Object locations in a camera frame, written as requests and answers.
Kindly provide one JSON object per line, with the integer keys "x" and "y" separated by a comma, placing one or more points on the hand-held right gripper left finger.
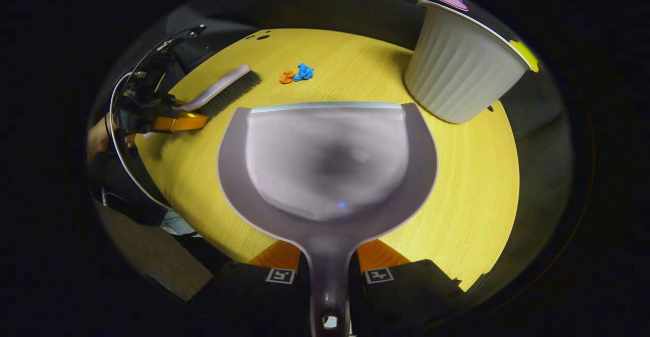
{"x": 244, "y": 291}

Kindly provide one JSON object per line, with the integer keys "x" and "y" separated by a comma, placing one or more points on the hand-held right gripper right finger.
{"x": 406, "y": 291}

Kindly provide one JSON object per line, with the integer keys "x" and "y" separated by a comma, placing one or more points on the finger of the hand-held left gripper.
{"x": 177, "y": 123}

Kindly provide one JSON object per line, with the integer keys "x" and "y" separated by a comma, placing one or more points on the small pale lilac broom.
{"x": 218, "y": 87}

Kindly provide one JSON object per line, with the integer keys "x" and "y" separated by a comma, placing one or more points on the orange paper scrap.
{"x": 287, "y": 76}

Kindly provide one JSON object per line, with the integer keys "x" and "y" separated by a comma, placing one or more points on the blue paper scrap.
{"x": 303, "y": 72}

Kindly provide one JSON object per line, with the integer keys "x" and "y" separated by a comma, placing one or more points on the pale lilac dustpan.
{"x": 325, "y": 164}

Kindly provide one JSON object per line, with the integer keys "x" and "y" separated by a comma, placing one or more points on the white ribbed garbage bin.
{"x": 457, "y": 68}

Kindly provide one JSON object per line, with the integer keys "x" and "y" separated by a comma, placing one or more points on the black backdrop cloth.
{"x": 330, "y": 7}

